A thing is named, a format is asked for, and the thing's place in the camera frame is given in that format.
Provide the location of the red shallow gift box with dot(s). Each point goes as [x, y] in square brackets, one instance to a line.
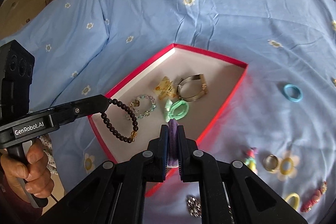
[223, 76]

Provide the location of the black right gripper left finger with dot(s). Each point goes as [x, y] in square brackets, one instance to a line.
[114, 193]

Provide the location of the person's left hand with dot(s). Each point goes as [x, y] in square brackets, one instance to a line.
[34, 177]

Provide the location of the yellow translucent hair claw clip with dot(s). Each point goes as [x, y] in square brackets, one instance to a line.
[165, 88]

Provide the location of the pink hair clip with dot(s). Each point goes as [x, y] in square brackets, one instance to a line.
[318, 193]

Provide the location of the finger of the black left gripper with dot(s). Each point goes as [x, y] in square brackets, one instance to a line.
[69, 112]

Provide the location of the green hair scrunchie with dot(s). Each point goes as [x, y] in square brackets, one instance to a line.
[176, 110]

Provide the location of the light blue floral bed sheet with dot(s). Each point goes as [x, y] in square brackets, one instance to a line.
[285, 105]

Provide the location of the colourful small hair clip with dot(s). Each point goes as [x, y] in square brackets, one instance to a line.
[250, 159]

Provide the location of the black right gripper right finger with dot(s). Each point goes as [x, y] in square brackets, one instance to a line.
[230, 192]

